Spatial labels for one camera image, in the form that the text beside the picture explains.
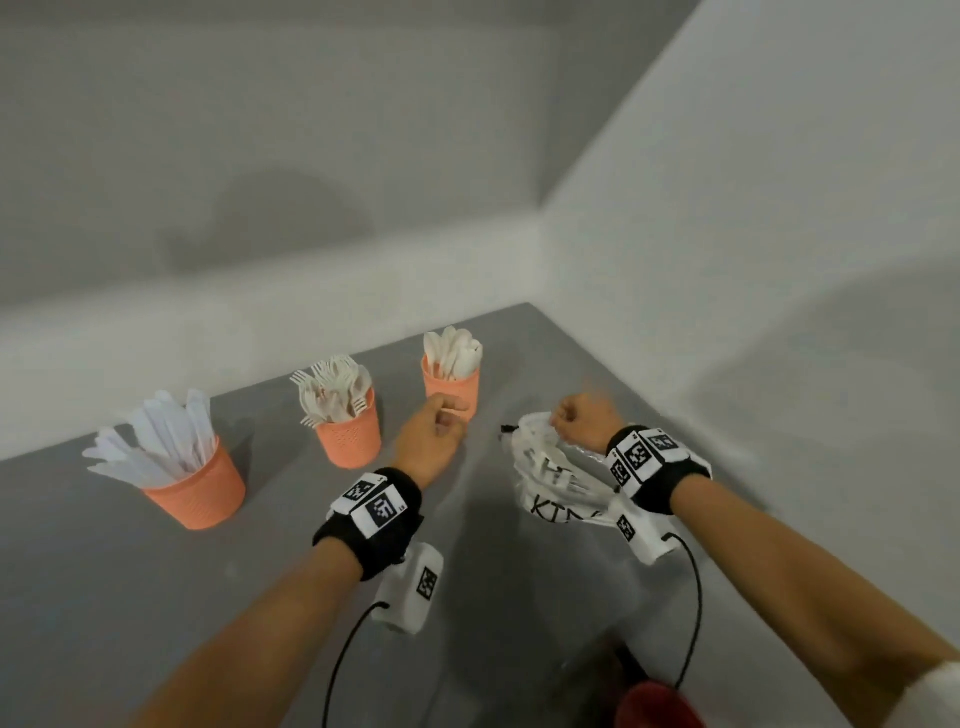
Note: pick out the clear plastic zip bag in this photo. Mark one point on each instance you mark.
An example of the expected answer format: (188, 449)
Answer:
(555, 480)

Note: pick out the person's right hand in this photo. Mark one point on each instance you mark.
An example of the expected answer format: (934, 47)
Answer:
(592, 424)

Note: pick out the person's left hand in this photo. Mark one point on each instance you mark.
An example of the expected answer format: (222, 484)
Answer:
(424, 446)

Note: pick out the bunch of white plastic forks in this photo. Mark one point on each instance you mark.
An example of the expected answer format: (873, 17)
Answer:
(334, 390)

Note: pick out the person's left forearm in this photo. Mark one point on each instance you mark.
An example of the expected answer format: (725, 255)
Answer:
(247, 645)

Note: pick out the white sleeve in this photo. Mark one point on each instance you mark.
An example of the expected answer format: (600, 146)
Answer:
(930, 697)

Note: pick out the person's red clothing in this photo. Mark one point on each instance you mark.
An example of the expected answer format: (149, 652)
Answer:
(660, 709)

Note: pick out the white plastic knife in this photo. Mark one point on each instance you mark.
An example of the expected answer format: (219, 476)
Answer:
(112, 450)

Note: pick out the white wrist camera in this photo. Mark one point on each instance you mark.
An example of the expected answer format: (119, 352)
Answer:
(641, 536)

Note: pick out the bunch of white plastic knives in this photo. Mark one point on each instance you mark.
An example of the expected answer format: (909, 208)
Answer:
(169, 435)

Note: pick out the person's right forearm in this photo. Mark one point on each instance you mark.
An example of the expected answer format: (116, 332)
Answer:
(810, 577)

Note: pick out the bunch of white plastic spoons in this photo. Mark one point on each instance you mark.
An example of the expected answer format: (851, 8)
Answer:
(454, 352)

